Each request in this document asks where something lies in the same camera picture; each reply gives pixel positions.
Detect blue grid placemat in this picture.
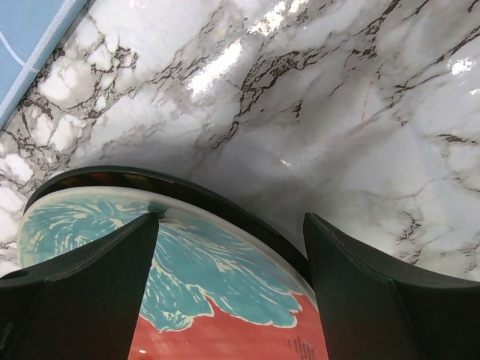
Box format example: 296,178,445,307
0,0,86,127

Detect black rimmed striped plate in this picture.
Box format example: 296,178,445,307
25,165,312,284

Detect teal and red plate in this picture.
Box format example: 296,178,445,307
17,186,328,359

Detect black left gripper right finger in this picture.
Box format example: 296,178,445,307
303,213,479,359

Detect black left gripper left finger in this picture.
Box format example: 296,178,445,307
1,214,159,359

